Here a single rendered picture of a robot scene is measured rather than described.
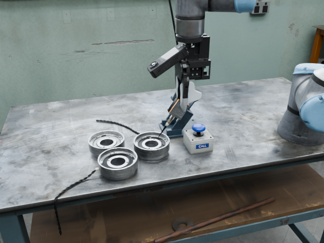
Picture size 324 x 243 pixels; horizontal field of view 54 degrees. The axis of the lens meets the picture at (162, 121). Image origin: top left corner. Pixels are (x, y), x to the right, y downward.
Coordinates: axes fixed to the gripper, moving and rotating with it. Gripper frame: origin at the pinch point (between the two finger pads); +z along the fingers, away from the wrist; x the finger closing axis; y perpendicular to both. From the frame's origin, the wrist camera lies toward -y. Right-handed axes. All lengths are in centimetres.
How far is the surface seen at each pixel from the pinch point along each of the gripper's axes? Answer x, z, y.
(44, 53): 156, 23, -58
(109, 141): 3.0, 10.9, -21.2
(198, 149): -6.5, 11.6, 3.8
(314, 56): 152, 40, 160
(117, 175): -14.6, 10.8, -20.2
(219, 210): -5.4, 38.2, 12.7
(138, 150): -5.4, 10.1, -13.6
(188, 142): -4.2, 10.5, 1.4
